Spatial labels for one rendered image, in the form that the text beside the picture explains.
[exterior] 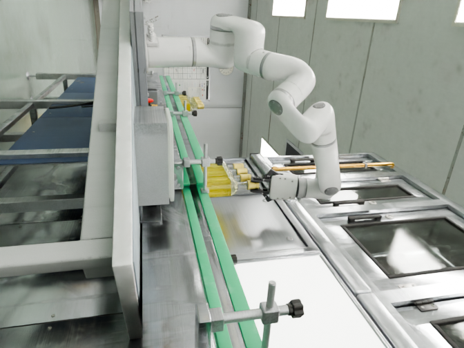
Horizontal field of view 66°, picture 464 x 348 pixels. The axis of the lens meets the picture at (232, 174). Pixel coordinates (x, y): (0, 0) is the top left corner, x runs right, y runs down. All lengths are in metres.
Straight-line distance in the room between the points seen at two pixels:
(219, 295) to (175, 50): 0.77
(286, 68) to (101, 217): 0.70
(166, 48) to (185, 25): 5.85
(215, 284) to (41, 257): 0.35
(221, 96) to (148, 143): 6.46
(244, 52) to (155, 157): 0.47
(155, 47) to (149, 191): 0.49
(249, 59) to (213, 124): 6.29
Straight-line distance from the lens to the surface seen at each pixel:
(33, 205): 1.37
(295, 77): 1.13
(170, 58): 1.22
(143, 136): 0.89
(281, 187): 1.33
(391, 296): 1.20
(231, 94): 7.36
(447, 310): 1.27
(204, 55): 1.24
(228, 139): 7.59
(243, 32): 1.17
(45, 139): 1.47
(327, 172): 1.22
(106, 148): 0.85
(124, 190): 0.71
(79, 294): 1.13
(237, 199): 1.51
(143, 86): 1.18
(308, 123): 1.08
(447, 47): 2.88
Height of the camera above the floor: 0.78
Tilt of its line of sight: 13 degrees up
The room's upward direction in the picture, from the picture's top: 87 degrees clockwise
